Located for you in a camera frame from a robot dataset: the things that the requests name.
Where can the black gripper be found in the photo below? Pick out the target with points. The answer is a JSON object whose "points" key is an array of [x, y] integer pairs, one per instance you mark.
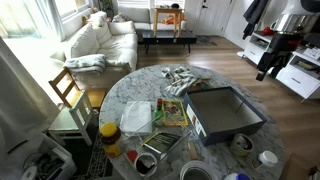
{"points": [[278, 54]]}

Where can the dark blue cardboard box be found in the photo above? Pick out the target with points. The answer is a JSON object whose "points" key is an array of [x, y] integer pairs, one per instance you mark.
{"points": [[217, 114]]}

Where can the yellow green tin can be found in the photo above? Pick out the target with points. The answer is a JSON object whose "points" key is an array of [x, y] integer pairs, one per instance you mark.
{"points": [[241, 145]]}

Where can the white orange pill container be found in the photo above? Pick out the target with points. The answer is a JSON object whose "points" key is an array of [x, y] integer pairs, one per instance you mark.
{"points": [[264, 159]]}

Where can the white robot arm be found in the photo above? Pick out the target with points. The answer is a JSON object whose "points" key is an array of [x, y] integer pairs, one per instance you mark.
{"points": [[296, 20]]}

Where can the hanging dark jacket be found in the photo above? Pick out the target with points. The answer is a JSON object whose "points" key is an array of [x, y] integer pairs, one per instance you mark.
{"points": [[252, 16]]}

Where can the orange object under towel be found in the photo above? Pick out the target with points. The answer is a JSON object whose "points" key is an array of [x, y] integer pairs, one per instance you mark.
{"points": [[200, 84]]}

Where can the wooden side table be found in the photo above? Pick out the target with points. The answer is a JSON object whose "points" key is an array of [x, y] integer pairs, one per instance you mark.
{"points": [[174, 15]]}

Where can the yellow picture book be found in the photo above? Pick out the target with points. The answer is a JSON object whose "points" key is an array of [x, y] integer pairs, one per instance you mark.
{"points": [[174, 114]]}

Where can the black coffee table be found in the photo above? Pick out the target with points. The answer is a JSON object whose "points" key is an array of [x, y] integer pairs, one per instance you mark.
{"points": [[168, 37]]}

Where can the small wooden block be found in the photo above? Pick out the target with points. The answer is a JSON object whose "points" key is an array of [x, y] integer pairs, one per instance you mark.
{"points": [[192, 150]]}

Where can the white blue lotion bottle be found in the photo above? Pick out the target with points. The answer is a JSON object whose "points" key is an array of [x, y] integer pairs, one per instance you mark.
{"points": [[237, 176]]}

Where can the green hot sauce bottle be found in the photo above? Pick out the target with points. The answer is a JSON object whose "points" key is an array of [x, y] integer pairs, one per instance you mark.
{"points": [[158, 113]]}

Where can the white round bowl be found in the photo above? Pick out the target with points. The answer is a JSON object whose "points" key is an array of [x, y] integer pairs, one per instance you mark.
{"points": [[197, 170]]}

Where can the black yellow book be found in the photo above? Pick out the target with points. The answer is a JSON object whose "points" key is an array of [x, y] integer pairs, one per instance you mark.
{"points": [[160, 142]]}

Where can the white sofa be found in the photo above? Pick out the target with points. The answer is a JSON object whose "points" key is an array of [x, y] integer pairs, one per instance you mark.
{"points": [[117, 41]]}

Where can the white mug with dark contents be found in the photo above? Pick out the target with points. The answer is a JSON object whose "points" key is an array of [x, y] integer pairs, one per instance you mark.
{"points": [[146, 164]]}

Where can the red small lid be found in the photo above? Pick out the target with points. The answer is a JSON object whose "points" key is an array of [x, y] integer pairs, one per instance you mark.
{"points": [[132, 155]]}

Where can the grey throw blanket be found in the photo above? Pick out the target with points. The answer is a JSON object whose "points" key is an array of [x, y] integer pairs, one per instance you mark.
{"points": [[85, 64]]}

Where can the yellow lid brown jar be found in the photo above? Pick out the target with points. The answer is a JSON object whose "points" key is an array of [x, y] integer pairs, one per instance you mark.
{"points": [[110, 135]]}

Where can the wooden chair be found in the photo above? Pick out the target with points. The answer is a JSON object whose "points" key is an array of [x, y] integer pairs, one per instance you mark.
{"points": [[68, 91]]}

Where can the white small chair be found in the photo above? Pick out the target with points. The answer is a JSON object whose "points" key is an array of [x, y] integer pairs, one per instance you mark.
{"points": [[71, 123]]}

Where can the white storage bin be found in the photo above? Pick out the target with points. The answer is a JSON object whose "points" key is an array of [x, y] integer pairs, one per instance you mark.
{"points": [[40, 158]]}

